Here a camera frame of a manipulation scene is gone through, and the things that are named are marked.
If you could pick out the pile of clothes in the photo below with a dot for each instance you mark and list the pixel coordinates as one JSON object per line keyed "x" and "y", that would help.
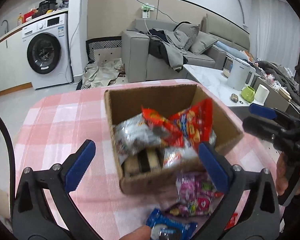
{"x": 277, "y": 72}

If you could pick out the grey sofa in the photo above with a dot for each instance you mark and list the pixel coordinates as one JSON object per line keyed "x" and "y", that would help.
{"x": 135, "y": 55}

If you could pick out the white electric kettle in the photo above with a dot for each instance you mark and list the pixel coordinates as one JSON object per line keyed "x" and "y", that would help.
{"x": 238, "y": 75}

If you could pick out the black pressure cooker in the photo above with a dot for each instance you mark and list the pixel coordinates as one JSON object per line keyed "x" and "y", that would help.
{"x": 47, "y": 6}

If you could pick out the white cup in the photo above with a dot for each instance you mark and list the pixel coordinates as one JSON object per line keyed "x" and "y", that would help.
{"x": 262, "y": 93}

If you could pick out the person's left hand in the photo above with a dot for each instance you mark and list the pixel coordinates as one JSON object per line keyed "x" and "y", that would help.
{"x": 137, "y": 233}

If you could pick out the white kitchen cabinet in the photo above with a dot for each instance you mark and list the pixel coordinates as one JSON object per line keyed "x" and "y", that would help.
{"x": 7, "y": 62}

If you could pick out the white coffee table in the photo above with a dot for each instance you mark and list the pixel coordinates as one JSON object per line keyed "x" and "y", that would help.
{"x": 210, "y": 80}

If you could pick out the kitchen faucet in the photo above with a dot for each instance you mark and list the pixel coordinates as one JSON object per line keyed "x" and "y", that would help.
{"x": 6, "y": 25}

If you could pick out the black white patterned panel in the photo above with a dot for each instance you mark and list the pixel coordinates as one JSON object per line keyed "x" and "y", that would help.
{"x": 102, "y": 45}

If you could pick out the dark clothes heap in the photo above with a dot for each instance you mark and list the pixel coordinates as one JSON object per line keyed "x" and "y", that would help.
{"x": 167, "y": 50}

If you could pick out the large white snack packet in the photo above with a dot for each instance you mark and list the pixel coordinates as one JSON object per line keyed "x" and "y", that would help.
{"x": 177, "y": 156}

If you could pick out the yellow bottle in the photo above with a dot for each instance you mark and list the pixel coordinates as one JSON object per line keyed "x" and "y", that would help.
{"x": 19, "y": 20}

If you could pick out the grey pillow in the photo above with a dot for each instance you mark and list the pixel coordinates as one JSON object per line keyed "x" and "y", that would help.
{"x": 203, "y": 43}
{"x": 187, "y": 35}

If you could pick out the white curtain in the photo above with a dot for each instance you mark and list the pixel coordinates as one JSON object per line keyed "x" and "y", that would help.
{"x": 275, "y": 30}

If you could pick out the brown cardboard box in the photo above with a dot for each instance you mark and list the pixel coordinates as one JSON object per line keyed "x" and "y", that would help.
{"x": 150, "y": 97}

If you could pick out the pink candy packet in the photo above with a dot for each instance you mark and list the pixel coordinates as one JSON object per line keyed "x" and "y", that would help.
{"x": 195, "y": 197}

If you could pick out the beige cloth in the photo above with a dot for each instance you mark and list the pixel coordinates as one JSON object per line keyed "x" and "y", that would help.
{"x": 97, "y": 75}

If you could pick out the small white red snack packet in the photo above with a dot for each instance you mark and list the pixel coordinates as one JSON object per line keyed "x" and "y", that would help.
{"x": 132, "y": 135}

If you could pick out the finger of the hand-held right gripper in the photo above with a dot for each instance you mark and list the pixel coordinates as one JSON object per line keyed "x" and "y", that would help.
{"x": 263, "y": 111}
{"x": 258, "y": 127}

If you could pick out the white washing machine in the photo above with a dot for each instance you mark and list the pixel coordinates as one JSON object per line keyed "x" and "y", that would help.
{"x": 47, "y": 55}

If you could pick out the blue cookie packet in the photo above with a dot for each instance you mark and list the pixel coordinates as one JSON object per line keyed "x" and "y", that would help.
{"x": 175, "y": 226}

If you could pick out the clear cracker packet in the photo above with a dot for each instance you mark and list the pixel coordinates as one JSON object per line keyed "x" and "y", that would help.
{"x": 142, "y": 162}

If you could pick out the light blue cloth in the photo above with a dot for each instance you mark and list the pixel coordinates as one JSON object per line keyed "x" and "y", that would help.
{"x": 230, "y": 50}

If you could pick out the pink checkered tablecloth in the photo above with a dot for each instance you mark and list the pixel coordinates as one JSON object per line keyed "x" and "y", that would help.
{"x": 65, "y": 120}

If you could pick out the small metal strainer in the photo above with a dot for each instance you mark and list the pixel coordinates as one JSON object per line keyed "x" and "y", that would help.
{"x": 234, "y": 97}

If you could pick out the small bowl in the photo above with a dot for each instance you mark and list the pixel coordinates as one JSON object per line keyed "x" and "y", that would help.
{"x": 226, "y": 72}

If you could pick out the green cup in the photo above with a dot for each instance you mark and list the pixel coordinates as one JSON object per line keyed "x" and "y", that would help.
{"x": 248, "y": 94}

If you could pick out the red box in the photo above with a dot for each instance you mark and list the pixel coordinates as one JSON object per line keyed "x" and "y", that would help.
{"x": 30, "y": 15}

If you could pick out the white wall socket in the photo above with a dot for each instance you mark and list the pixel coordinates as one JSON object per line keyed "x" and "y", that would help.
{"x": 147, "y": 10}

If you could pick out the person's right hand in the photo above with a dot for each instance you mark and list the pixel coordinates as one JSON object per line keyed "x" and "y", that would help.
{"x": 282, "y": 172}

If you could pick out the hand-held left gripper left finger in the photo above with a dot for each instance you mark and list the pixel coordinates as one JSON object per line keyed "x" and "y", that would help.
{"x": 81, "y": 165}

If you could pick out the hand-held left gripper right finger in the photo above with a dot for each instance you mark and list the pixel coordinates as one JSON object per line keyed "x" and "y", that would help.
{"x": 212, "y": 165}

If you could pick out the red crinkled snack packet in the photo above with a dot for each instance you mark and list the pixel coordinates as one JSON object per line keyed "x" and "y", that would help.
{"x": 195, "y": 122}

